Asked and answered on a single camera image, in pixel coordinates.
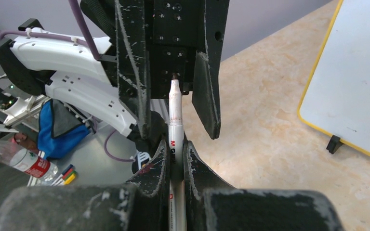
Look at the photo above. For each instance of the black whiteboard clip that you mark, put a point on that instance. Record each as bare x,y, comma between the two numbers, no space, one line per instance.
334,144

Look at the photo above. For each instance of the plastic water bottle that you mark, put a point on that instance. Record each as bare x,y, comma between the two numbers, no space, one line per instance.
22,159

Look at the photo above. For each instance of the coloured marker set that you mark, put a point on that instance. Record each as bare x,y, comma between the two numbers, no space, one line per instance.
66,177

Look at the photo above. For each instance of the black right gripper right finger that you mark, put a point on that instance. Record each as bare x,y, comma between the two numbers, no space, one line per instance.
199,177

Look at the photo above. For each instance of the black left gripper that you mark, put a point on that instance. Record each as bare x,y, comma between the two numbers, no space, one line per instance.
153,39

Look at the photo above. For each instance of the blue cloth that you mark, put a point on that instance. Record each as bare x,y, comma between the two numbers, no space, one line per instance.
59,130

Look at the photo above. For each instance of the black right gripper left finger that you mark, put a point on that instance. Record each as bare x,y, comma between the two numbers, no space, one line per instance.
149,194

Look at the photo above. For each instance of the yellow framed whiteboard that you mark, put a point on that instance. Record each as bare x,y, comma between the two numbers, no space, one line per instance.
336,98

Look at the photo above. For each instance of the white marker pen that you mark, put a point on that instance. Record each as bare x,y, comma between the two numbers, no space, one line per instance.
177,220

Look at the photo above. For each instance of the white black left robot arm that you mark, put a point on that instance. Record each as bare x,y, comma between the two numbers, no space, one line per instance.
69,69

